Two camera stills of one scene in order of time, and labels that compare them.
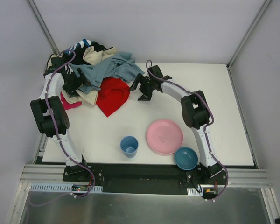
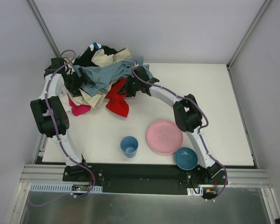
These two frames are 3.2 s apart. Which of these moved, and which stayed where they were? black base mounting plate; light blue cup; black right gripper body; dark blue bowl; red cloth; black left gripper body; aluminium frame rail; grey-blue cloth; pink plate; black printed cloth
Moved: black printed cloth; red cloth; black right gripper body; grey-blue cloth
Stayed: dark blue bowl; black left gripper body; black base mounting plate; pink plate; aluminium frame rail; light blue cup
